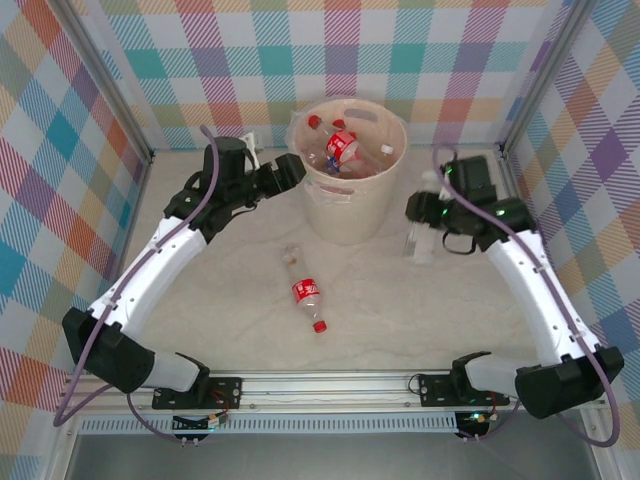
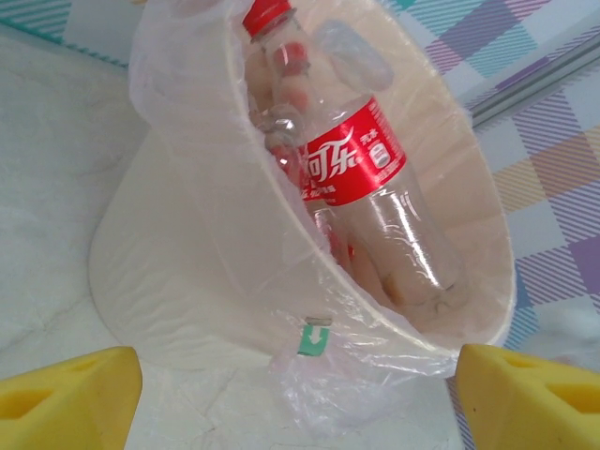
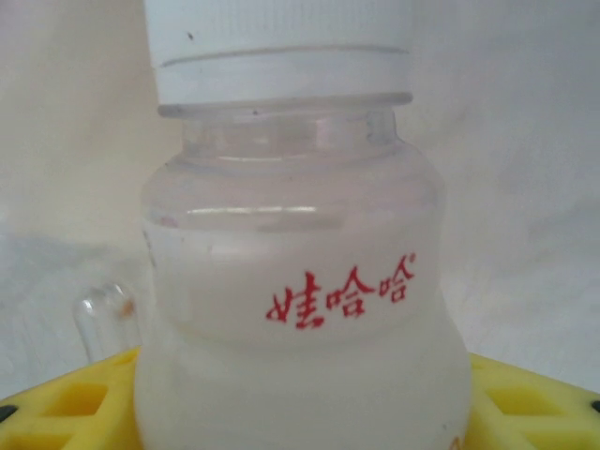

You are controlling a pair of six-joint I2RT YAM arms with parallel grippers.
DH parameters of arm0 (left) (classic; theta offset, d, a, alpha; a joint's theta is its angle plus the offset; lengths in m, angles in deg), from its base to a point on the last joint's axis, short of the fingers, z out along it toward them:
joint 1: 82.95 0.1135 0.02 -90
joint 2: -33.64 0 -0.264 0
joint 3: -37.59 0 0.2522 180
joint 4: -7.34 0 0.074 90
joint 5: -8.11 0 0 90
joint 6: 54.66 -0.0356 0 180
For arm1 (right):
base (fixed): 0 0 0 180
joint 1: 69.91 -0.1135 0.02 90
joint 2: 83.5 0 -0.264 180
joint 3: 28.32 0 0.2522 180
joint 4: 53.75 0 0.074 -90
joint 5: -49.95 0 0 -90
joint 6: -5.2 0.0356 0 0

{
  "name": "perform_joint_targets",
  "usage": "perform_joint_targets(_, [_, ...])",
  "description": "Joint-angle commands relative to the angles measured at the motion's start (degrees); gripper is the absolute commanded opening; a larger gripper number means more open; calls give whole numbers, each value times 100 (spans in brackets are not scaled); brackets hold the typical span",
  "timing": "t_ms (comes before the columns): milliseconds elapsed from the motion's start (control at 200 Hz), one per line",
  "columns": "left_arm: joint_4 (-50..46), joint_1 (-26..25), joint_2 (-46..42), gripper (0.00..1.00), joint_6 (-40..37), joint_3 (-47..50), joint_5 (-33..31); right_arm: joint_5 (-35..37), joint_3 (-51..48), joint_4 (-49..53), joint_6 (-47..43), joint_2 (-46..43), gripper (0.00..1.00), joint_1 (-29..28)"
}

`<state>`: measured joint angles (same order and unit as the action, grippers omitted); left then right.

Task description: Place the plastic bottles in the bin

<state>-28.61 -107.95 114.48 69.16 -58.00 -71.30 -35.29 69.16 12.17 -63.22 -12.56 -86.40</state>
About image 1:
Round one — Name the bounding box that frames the clear bottle white label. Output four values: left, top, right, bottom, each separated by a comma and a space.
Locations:
402, 169, 444, 267

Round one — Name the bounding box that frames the clear plastic bin liner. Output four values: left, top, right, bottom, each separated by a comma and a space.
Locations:
287, 99, 409, 206

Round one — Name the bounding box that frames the beige plastic bin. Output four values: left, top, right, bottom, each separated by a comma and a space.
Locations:
291, 98, 407, 246

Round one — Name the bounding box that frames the small black controller board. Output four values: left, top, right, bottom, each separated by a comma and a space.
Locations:
172, 412, 230, 435
455, 409, 501, 441

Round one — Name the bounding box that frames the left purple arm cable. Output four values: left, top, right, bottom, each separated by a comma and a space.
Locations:
52, 124, 221, 445

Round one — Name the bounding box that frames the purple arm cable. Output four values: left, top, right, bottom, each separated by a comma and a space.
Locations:
431, 143, 622, 448
52, 124, 221, 445

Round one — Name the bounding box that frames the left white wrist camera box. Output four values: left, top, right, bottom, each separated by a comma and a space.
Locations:
239, 130, 264, 171

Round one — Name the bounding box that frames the thin black cable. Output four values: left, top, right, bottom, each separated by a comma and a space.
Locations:
442, 228, 477, 256

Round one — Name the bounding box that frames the aluminium frame post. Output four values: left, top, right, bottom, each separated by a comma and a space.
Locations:
497, 0, 599, 156
52, 0, 155, 166

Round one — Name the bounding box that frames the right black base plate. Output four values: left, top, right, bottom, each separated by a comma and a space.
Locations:
417, 373, 511, 409

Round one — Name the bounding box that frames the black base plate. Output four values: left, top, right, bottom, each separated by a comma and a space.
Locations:
152, 377, 244, 411
417, 373, 511, 409

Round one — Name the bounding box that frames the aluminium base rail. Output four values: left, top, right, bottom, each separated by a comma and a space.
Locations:
53, 368, 607, 416

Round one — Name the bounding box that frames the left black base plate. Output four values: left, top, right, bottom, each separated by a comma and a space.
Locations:
152, 377, 244, 411

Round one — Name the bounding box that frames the white slotted cable duct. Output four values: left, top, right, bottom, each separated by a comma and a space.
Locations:
77, 412, 460, 436

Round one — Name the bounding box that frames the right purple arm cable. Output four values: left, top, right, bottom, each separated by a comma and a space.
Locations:
431, 143, 622, 448

